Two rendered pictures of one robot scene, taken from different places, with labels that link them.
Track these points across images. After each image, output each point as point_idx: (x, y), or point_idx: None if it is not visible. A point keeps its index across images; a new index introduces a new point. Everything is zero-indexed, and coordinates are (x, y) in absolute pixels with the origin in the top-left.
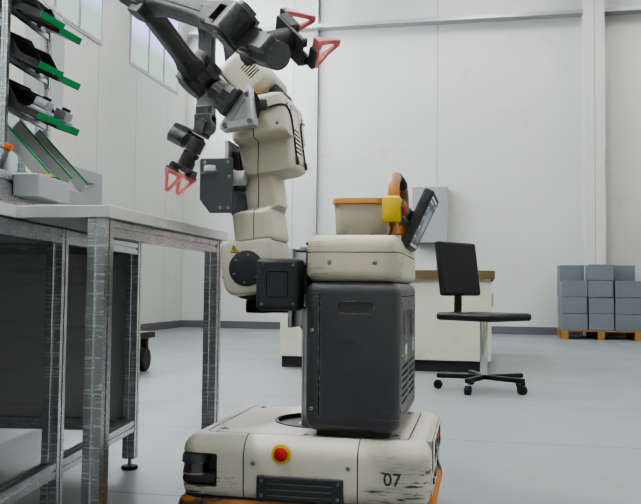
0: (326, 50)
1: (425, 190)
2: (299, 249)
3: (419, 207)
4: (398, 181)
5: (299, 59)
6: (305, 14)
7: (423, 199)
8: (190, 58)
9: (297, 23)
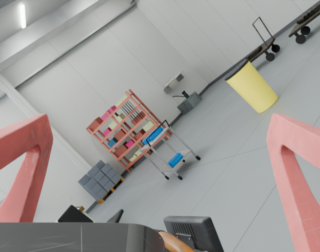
0: (300, 203)
1: (204, 223)
2: None
3: (214, 243)
4: (182, 242)
5: None
6: (11, 132)
7: (210, 232)
8: None
9: (136, 240)
